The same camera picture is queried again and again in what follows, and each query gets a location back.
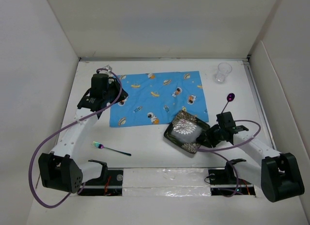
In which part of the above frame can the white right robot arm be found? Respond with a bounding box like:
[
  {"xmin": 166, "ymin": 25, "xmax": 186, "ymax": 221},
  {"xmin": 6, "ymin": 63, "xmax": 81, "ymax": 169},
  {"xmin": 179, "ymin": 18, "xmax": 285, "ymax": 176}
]
[{"xmin": 196, "ymin": 112, "xmax": 305, "ymax": 202}]

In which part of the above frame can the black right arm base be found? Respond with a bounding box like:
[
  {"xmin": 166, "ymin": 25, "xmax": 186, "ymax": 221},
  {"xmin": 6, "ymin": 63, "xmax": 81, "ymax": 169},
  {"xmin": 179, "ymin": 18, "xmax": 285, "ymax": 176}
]
[{"xmin": 204, "ymin": 159, "xmax": 256, "ymax": 197}]

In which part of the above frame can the clear plastic cup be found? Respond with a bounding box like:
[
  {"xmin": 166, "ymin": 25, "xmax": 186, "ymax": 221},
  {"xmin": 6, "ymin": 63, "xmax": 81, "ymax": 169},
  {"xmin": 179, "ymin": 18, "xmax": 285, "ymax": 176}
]
[{"xmin": 215, "ymin": 62, "xmax": 233, "ymax": 83}]

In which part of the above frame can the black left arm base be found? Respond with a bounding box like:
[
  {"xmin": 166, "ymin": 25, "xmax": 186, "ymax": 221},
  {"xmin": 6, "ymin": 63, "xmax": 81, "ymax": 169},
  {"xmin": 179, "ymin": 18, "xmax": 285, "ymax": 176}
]
[{"xmin": 78, "ymin": 168, "xmax": 124, "ymax": 196}]

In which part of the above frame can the iridescent fork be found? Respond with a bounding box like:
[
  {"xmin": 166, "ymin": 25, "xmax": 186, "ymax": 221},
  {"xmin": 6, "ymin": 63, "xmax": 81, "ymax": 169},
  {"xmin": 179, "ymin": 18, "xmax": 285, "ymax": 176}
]
[{"xmin": 92, "ymin": 141, "xmax": 132, "ymax": 156}]

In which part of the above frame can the blue space-print cloth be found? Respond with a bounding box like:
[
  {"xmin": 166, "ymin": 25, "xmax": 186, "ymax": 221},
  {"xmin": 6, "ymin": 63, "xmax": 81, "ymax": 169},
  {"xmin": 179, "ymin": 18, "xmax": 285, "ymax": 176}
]
[{"xmin": 109, "ymin": 71, "xmax": 209, "ymax": 127}]

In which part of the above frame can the purple iridescent spoon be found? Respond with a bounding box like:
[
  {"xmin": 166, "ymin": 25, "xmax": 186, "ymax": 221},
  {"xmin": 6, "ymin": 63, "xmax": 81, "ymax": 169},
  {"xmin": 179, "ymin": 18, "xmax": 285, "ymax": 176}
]
[{"xmin": 221, "ymin": 93, "xmax": 235, "ymax": 114}]

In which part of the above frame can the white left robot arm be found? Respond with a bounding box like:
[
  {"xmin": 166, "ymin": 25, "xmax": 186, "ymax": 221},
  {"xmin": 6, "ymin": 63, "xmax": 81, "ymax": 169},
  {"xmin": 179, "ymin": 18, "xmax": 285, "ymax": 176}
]
[{"xmin": 38, "ymin": 65, "xmax": 128, "ymax": 194}]

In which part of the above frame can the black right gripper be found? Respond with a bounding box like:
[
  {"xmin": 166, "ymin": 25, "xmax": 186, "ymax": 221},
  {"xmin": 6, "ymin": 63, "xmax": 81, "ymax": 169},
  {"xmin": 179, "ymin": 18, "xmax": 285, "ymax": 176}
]
[{"xmin": 198, "ymin": 123, "xmax": 224, "ymax": 148}]

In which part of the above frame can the black floral square plate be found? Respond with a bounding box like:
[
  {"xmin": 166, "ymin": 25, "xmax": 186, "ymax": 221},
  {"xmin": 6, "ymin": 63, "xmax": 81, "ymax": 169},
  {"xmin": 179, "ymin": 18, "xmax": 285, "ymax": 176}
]
[{"xmin": 164, "ymin": 110, "xmax": 211, "ymax": 154}]

